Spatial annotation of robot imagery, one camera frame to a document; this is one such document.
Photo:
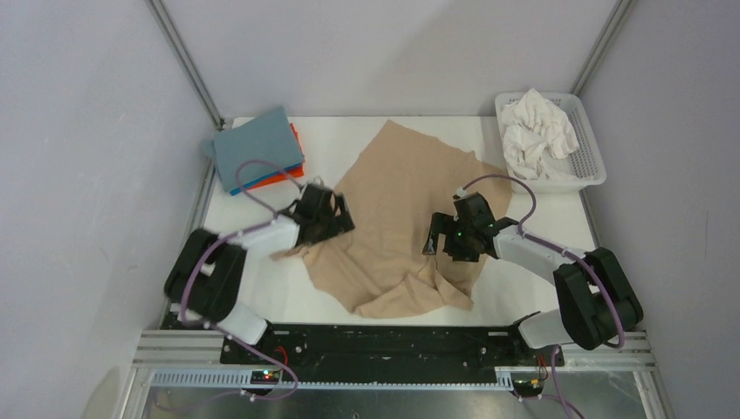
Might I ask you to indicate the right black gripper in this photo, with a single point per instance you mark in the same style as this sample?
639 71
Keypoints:
441 223

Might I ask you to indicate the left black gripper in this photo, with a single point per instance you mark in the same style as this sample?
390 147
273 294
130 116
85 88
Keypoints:
338 223

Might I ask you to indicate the beige t shirt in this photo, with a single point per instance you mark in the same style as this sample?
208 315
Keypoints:
379 270

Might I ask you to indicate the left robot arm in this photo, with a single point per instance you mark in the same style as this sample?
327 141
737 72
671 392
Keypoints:
213 269

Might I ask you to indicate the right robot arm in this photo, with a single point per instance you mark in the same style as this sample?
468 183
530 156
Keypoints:
596 303

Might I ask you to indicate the folded orange t shirt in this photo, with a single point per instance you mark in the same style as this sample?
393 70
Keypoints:
296 171

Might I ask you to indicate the folded bright blue t shirt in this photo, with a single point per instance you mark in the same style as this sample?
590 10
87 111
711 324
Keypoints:
236 191

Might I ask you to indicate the folded grey-blue t shirt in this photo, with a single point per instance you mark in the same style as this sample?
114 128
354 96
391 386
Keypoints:
254 151

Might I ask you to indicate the crumpled white t shirt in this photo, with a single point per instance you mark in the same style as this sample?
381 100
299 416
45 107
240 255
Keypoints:
537 134

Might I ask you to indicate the white plastic basket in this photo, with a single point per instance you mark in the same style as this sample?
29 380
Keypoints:
585 163

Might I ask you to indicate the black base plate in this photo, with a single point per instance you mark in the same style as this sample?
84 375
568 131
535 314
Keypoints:
413 355

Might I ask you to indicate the left aluminium frame post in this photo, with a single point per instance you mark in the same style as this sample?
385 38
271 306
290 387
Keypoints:
177 44

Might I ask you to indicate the aluminium frame post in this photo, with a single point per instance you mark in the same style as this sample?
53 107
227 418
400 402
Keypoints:
177 44
612 28

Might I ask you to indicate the right aluminium frame post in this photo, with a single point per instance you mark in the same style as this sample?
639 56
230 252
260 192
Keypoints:
612 28

